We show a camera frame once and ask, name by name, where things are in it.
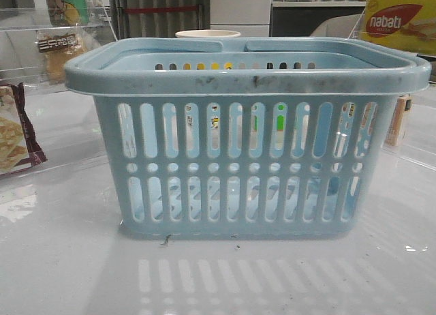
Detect packaged bread clear wrapper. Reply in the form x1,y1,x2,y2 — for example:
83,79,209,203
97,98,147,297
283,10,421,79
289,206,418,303
36,29,87,84

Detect light blue plastic basket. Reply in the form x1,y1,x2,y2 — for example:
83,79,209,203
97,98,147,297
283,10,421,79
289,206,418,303
65,37,431,239

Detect yellow nabati wafer box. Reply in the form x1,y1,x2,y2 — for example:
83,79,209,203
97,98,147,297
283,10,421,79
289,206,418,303
358,0,435,56

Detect white paper cup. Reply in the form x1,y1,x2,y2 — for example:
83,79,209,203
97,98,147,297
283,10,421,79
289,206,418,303
175,29,241,39

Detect clear acrylic shelf left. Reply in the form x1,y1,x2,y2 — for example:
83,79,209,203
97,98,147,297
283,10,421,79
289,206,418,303
0,5,116,98

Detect clear acrylic shelf right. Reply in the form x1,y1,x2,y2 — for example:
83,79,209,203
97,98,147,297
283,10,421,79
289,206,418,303
347,13,436,169

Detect beige tissue box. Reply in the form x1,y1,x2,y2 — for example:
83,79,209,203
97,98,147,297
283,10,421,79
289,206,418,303
385,94,412,147

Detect white cabinet background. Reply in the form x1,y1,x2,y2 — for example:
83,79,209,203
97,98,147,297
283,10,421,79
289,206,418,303
210,0,273,37

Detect green yellow cartoon package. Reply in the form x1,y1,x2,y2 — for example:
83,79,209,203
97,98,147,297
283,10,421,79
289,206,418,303
46,0,89,27

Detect clear acrylic shelf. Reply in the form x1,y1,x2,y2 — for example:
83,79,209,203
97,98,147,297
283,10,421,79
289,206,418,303
347,13,436,169
0,5,116,98

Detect brown cracker snack bag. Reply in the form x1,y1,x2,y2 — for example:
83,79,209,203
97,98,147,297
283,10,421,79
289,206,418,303
1,83,47,176

